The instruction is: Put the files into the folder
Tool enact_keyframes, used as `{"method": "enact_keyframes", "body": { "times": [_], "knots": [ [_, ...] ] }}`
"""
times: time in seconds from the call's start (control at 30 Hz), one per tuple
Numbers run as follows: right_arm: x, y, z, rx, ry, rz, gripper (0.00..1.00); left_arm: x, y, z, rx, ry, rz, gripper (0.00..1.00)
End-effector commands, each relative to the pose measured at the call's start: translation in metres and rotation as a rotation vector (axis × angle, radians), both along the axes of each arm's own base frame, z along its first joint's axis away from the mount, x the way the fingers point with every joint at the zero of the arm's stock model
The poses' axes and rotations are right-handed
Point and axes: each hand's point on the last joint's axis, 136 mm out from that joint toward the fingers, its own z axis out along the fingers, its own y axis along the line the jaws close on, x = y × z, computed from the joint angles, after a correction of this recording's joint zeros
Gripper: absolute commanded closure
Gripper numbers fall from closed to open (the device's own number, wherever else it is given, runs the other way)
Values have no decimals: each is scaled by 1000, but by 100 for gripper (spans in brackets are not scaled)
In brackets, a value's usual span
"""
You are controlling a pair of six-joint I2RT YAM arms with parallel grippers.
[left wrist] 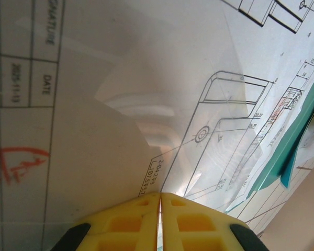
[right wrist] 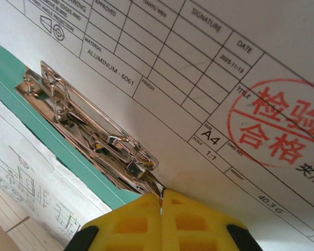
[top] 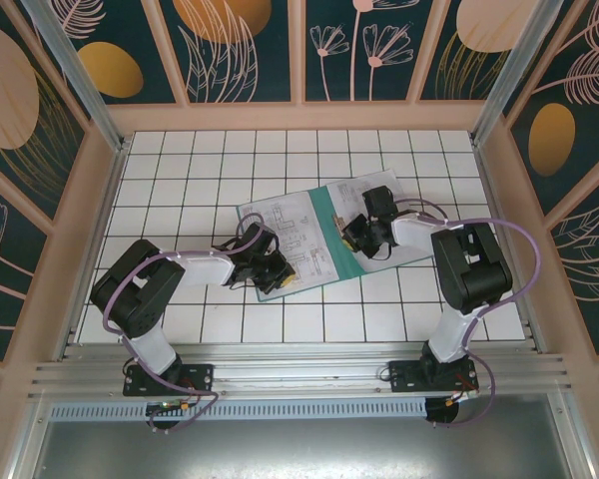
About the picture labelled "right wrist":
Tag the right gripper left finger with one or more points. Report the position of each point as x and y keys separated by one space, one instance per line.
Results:
x=130 y=227

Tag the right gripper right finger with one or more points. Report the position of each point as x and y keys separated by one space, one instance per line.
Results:
x=193 y=227

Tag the white technical drawing paper sheet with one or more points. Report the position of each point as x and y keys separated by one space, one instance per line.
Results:
x=15 y=157

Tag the white paper sheet red stamp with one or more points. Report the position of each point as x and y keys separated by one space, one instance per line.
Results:
x=172 y=52

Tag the teal paper folder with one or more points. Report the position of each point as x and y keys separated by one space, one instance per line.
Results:
x=5 y=78

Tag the chrome folder clip mechanism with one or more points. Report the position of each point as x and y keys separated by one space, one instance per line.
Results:
x=94 y=133

